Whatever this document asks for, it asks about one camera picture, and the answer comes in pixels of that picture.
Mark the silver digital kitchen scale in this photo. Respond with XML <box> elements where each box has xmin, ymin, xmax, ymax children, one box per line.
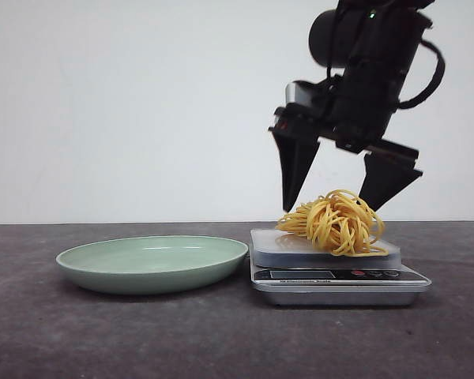
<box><xmin>250</xmin><ymin>229</ymin><xmax>431</xmax><ymax>306</ymax></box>

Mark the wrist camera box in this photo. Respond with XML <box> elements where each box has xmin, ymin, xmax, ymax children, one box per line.
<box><xmin>285</xmin><ymin>79</ymin><xmax>339</xmax><ymax>109</ymax></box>

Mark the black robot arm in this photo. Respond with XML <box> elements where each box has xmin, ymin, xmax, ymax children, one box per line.
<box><xmin>271</xmin><ymin>1</ymin><xmax>446</xmax><ymax>211</ymax></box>

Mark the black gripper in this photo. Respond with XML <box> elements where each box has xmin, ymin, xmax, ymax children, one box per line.
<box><xmin>269</xmin><ymin>59</ymin><xmax>423</xmax><ymax>212</ymax></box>

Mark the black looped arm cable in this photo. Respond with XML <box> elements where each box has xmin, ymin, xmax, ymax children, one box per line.
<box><xmin>397</xmin><ymin>37</ymin><xmax>446</xmax><ymax>111</ymax></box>

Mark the green round plate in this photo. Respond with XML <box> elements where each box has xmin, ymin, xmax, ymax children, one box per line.
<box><xmin>55</xmin><ymin>235</ymin><xmax>248</xmax><ymax>295</ymax></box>

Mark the yellow vermicelli bundle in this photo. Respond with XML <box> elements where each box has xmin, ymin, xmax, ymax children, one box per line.
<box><xmin>276</xmin><ymin>189</ymin><xmax>389</xmax><ymax>257</ymax></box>

